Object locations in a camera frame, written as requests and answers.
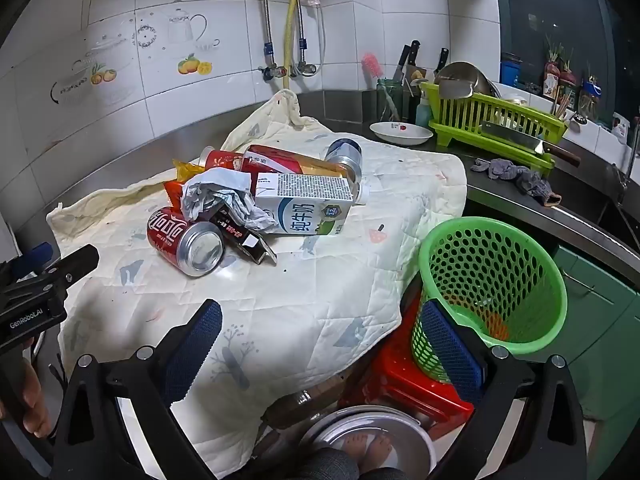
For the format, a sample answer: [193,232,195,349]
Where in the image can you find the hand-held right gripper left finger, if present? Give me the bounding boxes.
[52,299,223,480]

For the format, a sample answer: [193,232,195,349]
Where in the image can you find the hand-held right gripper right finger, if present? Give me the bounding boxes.
[419,299,588,480]

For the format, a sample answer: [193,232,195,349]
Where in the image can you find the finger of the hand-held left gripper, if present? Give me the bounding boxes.
[0,242,54,281]
[35,245,100,297]

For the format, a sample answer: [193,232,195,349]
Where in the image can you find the green plastic mesh basket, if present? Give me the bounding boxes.
[411,216,568,383]

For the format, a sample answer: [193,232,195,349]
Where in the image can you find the red cola can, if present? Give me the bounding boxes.
[146,206,226,279]

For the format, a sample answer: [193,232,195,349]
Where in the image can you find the small black cardboard box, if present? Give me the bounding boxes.
[209,204,279,266]

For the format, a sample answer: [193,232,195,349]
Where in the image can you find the yellow snack bag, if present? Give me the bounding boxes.
[164,159,208,209]

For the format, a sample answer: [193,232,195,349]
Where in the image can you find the grey-white paper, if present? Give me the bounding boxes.
[181,167,277,233]

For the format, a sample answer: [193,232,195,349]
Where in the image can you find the white milk carton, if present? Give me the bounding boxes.
[254,171,371,237]

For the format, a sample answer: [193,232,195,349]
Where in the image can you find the red printed paper cup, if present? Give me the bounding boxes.
[199,146,248,173]

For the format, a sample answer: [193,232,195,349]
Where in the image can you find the red and tan paper box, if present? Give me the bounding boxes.
[242,144,362,182]

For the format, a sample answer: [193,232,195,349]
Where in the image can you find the blue and white can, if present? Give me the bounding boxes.
[325,137,363,181]

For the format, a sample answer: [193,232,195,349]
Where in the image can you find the person's left hand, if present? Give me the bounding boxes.
[17,352,53,438]

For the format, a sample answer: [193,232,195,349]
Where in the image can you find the red plastic stool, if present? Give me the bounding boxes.
[340,295,476,436]

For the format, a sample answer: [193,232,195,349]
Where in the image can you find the cream quilted printed blanket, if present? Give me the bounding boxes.
[46,89,468,471]

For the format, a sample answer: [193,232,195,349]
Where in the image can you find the brown bottle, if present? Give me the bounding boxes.
[262,377,361,429]

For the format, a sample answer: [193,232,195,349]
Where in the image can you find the person's bare foot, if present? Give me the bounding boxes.
[342,434,369,471]
[368,432,396,469]

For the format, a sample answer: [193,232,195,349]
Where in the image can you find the stainless steel basin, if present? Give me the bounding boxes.
[299,406,438,480]

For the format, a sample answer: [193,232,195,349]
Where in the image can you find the green cabinet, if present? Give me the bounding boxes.
[550,245,640,480]

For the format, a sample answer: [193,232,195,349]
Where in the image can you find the person's grey trouser leg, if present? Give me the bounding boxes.
[295,447,408,480]

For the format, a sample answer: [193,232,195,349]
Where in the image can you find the grey rag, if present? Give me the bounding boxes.
[470,157,563,207]

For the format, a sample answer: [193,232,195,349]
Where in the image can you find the white plate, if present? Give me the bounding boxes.
[369,121,434,147]

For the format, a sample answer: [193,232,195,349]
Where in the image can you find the teal dish soap bottle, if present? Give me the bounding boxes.
[415,94,434,128]

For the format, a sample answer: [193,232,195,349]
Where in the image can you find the green plastic dish rack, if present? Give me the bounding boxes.
[420,81,568,170]

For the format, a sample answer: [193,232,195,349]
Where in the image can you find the green glass jar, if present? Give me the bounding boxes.
[376,77,408,123]

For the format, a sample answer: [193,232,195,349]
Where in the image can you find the dark knife block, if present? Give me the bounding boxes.
[400,65,429,122]

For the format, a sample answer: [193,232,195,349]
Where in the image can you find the bundle of chopsticks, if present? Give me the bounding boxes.
[550,89,572,117]

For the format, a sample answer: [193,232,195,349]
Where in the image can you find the stainless steel bowl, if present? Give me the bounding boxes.
[433,61,501,101]

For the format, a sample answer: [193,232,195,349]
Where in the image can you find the blue plastic container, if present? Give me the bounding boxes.
[500,52,523,88]

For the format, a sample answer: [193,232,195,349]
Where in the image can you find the metal pipe valve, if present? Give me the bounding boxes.
[290,40,319,77]
[258,42,289,81]

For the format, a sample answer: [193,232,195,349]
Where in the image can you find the glass jar with sprouts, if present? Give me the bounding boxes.
[577,77,601,121]

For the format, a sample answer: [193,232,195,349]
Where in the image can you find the red jar with sprouts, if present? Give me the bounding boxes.
[560,47,579,87]
[542,35,563,102]

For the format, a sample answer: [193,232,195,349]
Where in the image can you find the pink bottle brush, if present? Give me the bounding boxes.
[361,52,401,121]

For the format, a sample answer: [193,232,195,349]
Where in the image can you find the dark window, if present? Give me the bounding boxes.
[500,0,640,126]

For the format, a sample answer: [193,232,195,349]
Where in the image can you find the cleaver with brown handle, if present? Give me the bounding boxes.
[481,121,582,168]

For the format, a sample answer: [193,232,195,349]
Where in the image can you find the braided metal hose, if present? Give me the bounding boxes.
[252,0,275,68]
[295,0,328,68]

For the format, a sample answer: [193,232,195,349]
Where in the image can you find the yellow gas hose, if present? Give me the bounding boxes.
[284,0,304,92]

